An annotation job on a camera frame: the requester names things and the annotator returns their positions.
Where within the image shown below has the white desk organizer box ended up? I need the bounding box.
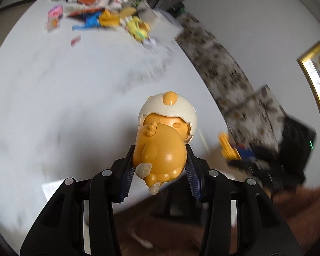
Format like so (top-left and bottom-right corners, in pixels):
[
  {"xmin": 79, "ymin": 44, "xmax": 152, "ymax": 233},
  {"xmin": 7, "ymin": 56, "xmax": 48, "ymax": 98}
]
[{"xmin": 137, "ymin": 1, "xmax": 184, "ymax": 40}]

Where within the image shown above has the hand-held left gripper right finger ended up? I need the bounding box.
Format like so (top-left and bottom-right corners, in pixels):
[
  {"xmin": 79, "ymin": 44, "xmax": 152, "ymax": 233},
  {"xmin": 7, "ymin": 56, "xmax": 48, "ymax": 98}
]
[{"xmin": 185, "ymin": 147, "xmax": 304, "ymax": 256}]

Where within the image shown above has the yellow toy excavator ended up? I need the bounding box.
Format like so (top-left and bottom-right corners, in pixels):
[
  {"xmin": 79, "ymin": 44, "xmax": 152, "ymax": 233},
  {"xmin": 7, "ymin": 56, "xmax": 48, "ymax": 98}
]
[{"xmin": 99, "ymin": 10, "xmax": 121, "ymax": 28}]

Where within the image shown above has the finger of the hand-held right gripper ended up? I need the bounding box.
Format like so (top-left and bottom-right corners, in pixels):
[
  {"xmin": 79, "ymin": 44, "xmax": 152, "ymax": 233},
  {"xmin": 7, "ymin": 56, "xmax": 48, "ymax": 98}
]
[{"xmin": 227, "ymin": 144, "xmax": 256, "ymax": 167}]

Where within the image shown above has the pink plastic toy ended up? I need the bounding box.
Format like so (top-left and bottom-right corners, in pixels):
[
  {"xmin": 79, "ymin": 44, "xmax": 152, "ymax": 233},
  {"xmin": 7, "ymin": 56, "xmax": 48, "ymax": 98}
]
[{"xmin": 47, "ymin": 5, "xmax": 64, "ymax": 20}]

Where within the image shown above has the gold framed picture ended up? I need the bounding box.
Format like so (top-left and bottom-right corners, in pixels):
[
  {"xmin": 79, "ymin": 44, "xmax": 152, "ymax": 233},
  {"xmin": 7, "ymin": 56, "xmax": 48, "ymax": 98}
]
[{"xmin": 297, "ymin": 41, "xmax": 320, "ymax": 135}]

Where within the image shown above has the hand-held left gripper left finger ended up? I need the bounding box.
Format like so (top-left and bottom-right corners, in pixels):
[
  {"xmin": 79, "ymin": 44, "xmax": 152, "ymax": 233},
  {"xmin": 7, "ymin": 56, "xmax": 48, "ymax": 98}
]
[{"xmin": 20, "ymin": 145, "xmax": 136, "ymax": 256}]

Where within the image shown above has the white paper scrap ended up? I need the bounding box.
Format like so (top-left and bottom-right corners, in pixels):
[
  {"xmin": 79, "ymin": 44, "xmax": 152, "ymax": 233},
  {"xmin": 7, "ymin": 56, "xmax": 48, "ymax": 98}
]
[{"xmin": 129, "ymin": 229, "xmax": 154, "ymax": 248}]

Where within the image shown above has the blue packet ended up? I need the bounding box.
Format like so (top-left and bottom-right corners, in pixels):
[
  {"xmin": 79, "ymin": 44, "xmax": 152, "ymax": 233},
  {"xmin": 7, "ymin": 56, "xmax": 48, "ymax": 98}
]
[{"xmin": 71, "ymin": 15, "xmax": 101, "ymax": 32}]

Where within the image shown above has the chick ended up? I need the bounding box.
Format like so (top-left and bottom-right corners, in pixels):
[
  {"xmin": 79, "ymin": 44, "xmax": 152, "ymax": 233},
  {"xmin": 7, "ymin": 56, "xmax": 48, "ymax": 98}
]
[{"xmin": 132, "ymin": 91, "xmax": 198, "ymax": 196}]

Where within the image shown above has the floral sofa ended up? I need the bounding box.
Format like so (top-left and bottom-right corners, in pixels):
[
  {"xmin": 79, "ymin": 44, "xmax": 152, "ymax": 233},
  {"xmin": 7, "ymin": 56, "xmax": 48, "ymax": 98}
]
[{"xmin": 175, "ymin": 12, "xmax": 287, "ymax": 155}]

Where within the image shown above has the small clear packet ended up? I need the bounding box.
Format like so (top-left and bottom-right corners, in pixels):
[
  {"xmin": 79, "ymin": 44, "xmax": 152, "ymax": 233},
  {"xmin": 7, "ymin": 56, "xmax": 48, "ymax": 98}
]
[{"xmin": 46, "ymin": 19, "xmax": 61, "ymax": 33}]

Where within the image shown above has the green yellow snail toy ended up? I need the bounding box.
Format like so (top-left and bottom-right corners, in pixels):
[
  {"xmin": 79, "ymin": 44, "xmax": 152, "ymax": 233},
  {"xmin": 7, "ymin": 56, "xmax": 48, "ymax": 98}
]
[{"xmin": 127, "ymin": 16, "xmax": 151, "ymax": 42}]

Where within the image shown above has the yellow plastic toy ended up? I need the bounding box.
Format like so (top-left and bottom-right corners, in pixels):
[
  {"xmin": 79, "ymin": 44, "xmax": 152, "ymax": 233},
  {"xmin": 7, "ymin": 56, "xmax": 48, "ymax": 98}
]
[{"xmin": 218, "ymin": 131, "xmax": 242, "ymax": 162}]

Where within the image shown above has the red snack packet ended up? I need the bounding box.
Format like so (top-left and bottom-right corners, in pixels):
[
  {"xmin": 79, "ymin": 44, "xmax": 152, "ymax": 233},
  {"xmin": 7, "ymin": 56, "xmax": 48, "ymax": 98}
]
[{"xmin": 67, "ymin": 7, "xmax": 103, "ymax": 19}]

